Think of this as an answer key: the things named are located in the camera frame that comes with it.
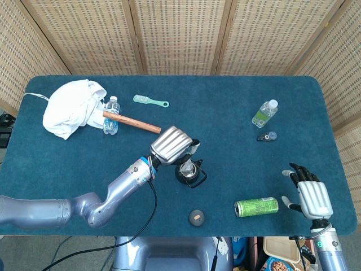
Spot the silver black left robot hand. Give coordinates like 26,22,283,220
149,126,201,167

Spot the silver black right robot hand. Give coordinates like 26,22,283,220
281,163,334,220

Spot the black teapot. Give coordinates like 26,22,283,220
174,158,208,190

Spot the black teapot lid orange knob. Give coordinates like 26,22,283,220
188,209,206,227

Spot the wooden rolling stick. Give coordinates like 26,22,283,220
102,110,162,135

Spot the mint green brush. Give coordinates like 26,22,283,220
133,94,170,108

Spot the beige takeaway box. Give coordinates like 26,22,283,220
263,236,302,265

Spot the green drink can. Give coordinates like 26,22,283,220
234,196,279,218

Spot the clear bottle blue label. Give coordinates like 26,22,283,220
102,95,121,136

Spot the blue carpet table cover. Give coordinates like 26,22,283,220
0,75,359,238

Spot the blue cookie box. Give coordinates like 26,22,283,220
263,256,296,271

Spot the blue plastic package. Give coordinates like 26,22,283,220
232,236,249,266

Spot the clear bottle green label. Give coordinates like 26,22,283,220
251,99,279,129

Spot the white crumpled cloth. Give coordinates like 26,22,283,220
42,78,108,141

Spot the woven bamboo folding screen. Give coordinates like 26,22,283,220
0,0,361,190

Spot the grey-blue robot torso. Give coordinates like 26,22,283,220
112,236,235,271

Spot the black floor equipment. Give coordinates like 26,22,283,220
0,112,15,148

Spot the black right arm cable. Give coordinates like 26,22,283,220
293,235,316,271

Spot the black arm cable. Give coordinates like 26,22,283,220
42,180,158,271
293,235,316,271

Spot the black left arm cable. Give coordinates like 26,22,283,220
42,180,158,271

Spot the white strap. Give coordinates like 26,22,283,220
23,92,50,102

